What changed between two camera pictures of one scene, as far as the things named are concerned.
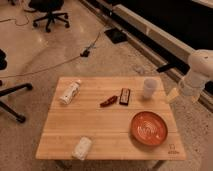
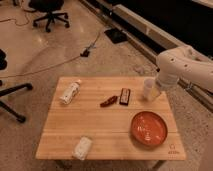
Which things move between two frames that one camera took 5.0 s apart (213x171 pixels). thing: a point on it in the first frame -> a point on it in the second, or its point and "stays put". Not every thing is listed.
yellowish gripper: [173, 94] -> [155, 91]
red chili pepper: [111, 100] stays put
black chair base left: [14, 90] stays put
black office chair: [49, 7] stays put
